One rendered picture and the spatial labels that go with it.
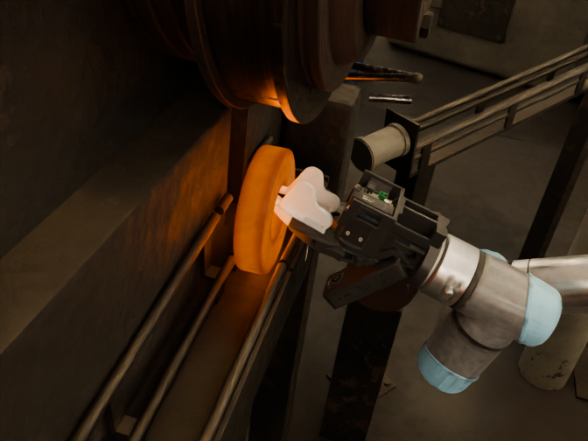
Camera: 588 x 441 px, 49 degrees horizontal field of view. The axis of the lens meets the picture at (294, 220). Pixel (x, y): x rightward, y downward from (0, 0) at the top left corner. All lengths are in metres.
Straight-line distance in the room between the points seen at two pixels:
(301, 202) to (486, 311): 0.24
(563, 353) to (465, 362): 0.87
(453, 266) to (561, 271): 0.20
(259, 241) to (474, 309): 0.25
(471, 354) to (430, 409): 0.80
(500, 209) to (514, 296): 1.63
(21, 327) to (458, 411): 1.29
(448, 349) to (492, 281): 0.11
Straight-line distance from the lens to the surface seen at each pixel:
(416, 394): 1.62
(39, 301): 0.47
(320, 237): 0.73
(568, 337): 1.64
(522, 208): 2.43
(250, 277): 0.81
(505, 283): 0.76
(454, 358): 0.82
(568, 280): 0.89
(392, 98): 0.79
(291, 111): 0.56
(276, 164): 0.72
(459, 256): 0.74
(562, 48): 3.39
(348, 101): 0.95
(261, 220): 0.70
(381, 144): 1.09
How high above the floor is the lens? 1.18
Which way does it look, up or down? 35 degrees down
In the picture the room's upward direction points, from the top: 8 degrees clockwise
